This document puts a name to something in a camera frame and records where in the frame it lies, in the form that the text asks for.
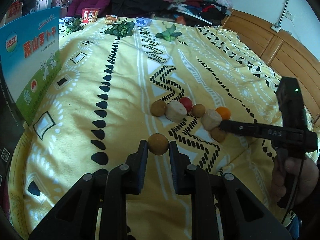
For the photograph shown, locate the yellow patterned bed sheet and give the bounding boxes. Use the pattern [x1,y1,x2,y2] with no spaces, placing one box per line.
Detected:
[9,20,295,238]

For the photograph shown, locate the pile of clothes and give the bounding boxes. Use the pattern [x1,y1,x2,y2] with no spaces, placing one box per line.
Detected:
[111,0,233,26]

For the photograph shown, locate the orange fruit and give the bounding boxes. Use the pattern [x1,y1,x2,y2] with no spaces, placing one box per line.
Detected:
[215,107,231,120]

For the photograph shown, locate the green leaf vegetable middle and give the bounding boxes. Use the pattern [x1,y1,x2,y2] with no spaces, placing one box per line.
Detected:
[104,21,135,38]

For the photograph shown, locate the brown round longan fruit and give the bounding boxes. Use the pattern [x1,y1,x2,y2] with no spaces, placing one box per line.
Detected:
[148,133,169,155]

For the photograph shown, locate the wooden headboard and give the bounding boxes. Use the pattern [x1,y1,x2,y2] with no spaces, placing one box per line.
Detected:
[222,10,320,127]

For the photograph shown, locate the green leaf vegetable right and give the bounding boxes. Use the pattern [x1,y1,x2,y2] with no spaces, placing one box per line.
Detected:
[155,24,182,42]

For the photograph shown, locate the blue green carton box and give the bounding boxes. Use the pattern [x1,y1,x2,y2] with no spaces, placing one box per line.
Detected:
[1,7,61,125]

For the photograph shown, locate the black product box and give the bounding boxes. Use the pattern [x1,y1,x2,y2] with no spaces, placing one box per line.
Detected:
[0,66,24,207]

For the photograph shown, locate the orange snack packet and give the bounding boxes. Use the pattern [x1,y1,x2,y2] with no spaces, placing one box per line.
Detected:
[105,15,120,25]

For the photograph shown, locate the brown round fruit front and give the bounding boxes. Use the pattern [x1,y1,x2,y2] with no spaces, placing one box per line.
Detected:
[210,127,227,143]

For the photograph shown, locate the brown round fruit middle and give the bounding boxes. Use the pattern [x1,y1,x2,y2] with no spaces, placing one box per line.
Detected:
[191,104,206,118]

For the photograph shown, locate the brown round fruit left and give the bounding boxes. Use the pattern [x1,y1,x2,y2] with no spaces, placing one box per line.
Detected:
[150,100,167,117]

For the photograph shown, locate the red instant noodle cup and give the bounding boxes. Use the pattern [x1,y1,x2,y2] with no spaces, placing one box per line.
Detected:
[81,8,100,23]

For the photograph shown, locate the green leaf vegetable left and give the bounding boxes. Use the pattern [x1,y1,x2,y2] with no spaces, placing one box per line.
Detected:
[65,17,83,33]

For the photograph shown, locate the blue white small packet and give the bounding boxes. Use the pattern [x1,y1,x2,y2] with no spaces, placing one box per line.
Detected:
[135,17,152,28]

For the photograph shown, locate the red tomato fruit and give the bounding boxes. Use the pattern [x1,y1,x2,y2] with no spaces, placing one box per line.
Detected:
[179,97,193,113]

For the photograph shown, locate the person's right hand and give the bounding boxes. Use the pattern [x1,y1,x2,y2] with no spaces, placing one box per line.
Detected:
[270,154,320,203]

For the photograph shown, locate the green leaf vegetable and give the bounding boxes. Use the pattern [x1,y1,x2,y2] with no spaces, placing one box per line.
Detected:
[104,21,135,38]
[65,17,83,33]
[155,24,182,42]

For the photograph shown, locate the pale taro chunk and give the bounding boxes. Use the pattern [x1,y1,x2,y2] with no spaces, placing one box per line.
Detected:
[165,100,187,124]
[201,109,222,131]

